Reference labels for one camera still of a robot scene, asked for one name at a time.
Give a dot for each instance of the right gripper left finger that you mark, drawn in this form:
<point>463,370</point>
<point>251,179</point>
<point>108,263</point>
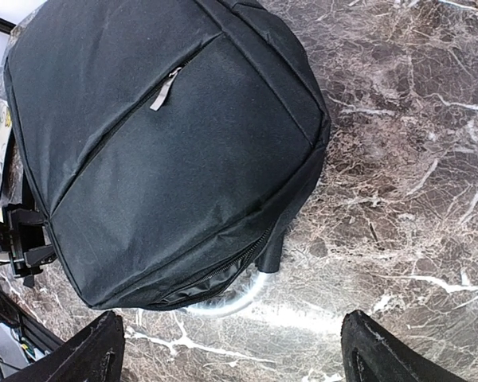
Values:
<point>94,354</point>

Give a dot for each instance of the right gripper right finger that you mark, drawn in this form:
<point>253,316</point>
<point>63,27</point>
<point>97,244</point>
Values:
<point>371,353</point>

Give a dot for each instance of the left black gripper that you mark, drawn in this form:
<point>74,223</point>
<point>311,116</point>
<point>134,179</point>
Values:
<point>22,243</point>

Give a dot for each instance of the black student backpack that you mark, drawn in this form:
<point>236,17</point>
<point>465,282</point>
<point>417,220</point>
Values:
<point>168,144</point>

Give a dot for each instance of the black front rail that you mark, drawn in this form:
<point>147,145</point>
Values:
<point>26,329</point>

